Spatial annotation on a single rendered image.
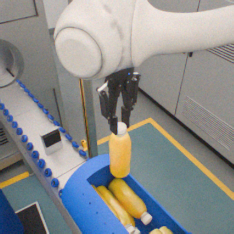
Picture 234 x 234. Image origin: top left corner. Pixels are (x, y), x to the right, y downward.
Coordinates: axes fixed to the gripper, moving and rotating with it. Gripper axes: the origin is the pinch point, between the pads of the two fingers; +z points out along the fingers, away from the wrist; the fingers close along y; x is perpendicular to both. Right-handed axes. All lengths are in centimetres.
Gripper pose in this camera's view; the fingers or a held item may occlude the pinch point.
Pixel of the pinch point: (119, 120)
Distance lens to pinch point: 69.5
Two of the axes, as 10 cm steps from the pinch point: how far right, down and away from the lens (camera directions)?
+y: -7.8, 4.2, -4.6
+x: 6.2, 5.2, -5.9
